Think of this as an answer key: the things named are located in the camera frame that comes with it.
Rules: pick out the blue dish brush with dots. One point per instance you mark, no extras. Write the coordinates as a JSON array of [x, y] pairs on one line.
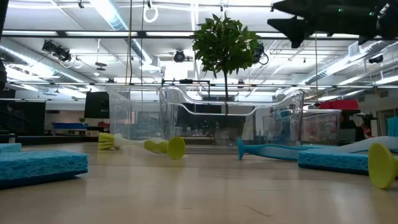
[[267, 151]]

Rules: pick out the tall clear plastic bin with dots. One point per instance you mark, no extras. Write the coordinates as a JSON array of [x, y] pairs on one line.
[[133, 124]]

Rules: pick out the narrow clear plastic bin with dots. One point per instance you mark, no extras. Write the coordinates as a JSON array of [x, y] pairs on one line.
[[323, 124]]

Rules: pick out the round black lamp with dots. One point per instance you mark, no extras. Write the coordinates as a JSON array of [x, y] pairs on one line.
[[179, 56]]

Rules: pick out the clear bin with curved rim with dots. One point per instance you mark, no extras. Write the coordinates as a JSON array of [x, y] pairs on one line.
[[174, 124]]

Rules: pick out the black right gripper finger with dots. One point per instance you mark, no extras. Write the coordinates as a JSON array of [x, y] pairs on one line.
[[289, 24], [295, 6]]

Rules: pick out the black aluminium table frame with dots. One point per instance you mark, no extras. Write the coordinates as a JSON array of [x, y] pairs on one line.
[[62, 140]]

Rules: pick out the green plant in black pot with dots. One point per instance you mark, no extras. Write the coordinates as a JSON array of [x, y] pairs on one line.
[[224, 43]]

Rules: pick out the silver ventilation duct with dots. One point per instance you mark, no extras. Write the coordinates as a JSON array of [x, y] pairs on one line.
[[109, 12], [357, 54], [31, 59]]

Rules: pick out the blue bench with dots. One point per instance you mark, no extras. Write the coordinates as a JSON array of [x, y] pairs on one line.
[[68, 125]]

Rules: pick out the black speaker box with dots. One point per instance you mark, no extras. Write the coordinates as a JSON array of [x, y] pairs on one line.
[[96, 105]]

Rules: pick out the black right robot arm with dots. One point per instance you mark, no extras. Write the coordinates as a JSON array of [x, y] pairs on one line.
[[388, 18]]

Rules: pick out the small black camera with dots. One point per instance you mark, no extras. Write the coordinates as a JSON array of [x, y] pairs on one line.
[[376, 59]]

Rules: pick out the yellow-green dish brush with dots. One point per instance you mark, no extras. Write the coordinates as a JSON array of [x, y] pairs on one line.
[[175, 148], [382, 165]]

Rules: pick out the long black horizontal beam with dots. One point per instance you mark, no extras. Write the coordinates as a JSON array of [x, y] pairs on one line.
[[93, 33]]

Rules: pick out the black spotlight cluster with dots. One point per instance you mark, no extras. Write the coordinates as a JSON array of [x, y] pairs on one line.
[[62, 54]]

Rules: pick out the blue rectangular sponge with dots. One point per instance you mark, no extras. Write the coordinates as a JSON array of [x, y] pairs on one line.
[[9, 147], [40, 168], [332, 161], [320, 146]]

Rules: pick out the red box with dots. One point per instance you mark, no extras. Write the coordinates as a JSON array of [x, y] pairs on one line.
[[342, 104]]

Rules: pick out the black partition panel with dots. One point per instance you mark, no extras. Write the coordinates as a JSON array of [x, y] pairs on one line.
[[28, 118]]

